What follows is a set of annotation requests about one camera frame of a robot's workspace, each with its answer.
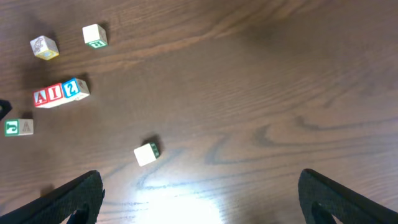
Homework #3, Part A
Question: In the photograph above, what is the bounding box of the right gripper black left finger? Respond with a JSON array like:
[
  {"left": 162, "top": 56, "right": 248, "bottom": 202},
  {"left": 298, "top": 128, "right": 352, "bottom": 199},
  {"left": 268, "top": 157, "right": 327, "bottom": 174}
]
[{"left": 1, "top": 170, "right": 105, "bottom": 224}]

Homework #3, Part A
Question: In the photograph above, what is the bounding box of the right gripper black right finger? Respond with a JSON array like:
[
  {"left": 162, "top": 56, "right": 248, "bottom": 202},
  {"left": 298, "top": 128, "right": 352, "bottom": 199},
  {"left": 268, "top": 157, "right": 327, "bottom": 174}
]
[{"left": 298, "top": 169, "right": 397, "bottom": 224}]

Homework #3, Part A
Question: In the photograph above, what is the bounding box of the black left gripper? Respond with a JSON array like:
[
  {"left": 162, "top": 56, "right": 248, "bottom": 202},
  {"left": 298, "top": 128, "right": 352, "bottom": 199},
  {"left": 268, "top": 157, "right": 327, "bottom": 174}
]
[{"left": 0, "top": 100, "right": 12, "bottom": 120}]

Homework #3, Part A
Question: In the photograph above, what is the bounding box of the red letter A block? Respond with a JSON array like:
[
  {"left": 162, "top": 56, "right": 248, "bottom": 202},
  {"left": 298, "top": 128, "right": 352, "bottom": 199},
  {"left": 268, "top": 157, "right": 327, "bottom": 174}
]
[{"left": 33, "top": 88, "right": 51, "bottom": 108}]

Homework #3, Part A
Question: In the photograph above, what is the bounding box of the red letter I block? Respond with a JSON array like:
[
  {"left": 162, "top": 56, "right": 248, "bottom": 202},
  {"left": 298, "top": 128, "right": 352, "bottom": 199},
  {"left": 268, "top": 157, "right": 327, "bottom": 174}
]
[{"left": 47, "top": 83, "right": 66, "bottom": 108}]

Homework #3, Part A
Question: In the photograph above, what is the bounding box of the blue number 2 block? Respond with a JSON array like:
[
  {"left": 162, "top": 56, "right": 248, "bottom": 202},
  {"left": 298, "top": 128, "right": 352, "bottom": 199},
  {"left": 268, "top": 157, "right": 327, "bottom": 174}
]
[{"left": 62, "top": 78, "right": 90, "bottom": 101}]

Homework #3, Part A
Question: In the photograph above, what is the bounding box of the green letter J block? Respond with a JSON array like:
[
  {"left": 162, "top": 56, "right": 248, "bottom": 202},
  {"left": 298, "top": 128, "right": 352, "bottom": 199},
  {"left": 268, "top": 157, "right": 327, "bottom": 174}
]
[{"left": 4, "top": 119, "right": 34, "bottom": 136}]

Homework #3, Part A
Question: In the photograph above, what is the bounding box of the turtle picture yellow block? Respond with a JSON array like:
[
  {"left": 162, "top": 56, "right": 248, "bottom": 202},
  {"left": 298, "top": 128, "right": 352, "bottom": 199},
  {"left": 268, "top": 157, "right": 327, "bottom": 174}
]
[{"left": 30, "top": 35, "right": 59, "bottom": 60}]

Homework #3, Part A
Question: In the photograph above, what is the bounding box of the plain block red side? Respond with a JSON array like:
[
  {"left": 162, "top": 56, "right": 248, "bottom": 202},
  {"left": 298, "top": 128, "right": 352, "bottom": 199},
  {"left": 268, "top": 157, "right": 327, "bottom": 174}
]
[{"left": 133, "top": 142, "right": 160, "bottom": 167}]

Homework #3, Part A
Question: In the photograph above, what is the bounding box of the plain block green bottom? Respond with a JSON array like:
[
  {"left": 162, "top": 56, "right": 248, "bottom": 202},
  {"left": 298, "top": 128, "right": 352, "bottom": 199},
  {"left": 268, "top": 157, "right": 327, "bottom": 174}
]
[{"left": 82, "top": 24, "right": 108, "bottom": 49}]

